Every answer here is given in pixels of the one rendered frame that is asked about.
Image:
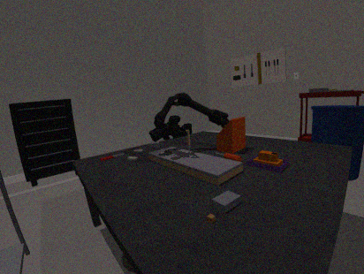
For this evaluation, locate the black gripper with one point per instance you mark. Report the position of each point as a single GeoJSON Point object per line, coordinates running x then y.
{"type": "Point", "coordinates": [176, 131]}

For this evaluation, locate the grey rectangular floor panel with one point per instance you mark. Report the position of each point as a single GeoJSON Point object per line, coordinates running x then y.
{"type": "Point", "coordinates": [213, 169]}

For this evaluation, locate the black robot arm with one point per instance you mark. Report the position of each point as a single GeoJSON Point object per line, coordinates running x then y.
{"type": "Point", "coordinates": [184, 100]}

